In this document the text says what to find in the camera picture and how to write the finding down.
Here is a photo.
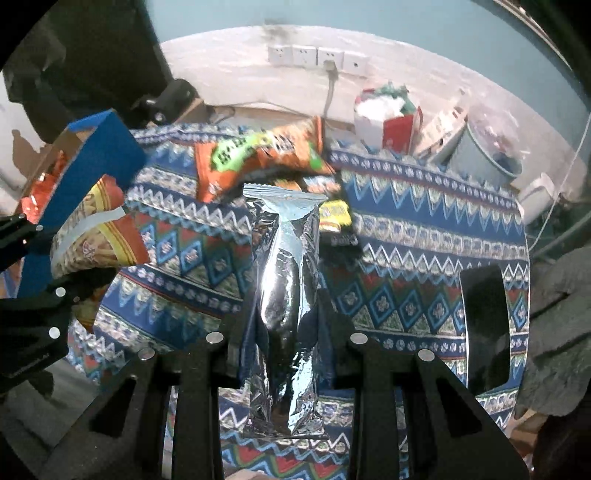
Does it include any white cardboard carton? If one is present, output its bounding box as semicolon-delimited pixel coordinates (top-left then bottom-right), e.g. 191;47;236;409
413;89;470;163

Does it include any grey blue waste bin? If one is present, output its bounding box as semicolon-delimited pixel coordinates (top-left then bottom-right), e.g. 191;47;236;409
449;104;524;187

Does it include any grey power cable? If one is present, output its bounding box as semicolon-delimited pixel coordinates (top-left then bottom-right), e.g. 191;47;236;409
207;59;341;123

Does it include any yellow red snack bag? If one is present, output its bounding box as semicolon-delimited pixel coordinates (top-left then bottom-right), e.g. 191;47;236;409
49;174;151;333

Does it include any red orange chip bag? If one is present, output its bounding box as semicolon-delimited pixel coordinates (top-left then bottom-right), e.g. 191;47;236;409
20;150;69;224

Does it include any blue patterned bed cloth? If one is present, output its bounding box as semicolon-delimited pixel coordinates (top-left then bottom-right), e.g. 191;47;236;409
79;124;529;479

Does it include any black yellow snack bag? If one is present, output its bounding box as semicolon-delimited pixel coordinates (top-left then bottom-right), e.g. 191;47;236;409
276;174;364;250

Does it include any orange green snack bag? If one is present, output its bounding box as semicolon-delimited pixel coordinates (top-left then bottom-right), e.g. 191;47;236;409
194;116;334;203

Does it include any black phone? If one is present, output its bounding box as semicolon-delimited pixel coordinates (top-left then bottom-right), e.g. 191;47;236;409
460;264;510;396

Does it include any silver foil snack bag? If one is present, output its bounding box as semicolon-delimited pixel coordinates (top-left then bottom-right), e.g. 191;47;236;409
242;183;327;440

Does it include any black dark furniture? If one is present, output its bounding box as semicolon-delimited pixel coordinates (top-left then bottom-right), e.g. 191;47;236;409
2;1;172;143

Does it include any white wall socket strip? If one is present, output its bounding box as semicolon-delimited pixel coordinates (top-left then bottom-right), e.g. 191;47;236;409
267;44;370;77

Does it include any blue cardboard box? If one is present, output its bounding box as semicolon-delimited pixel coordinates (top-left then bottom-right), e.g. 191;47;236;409
16;110;146;300

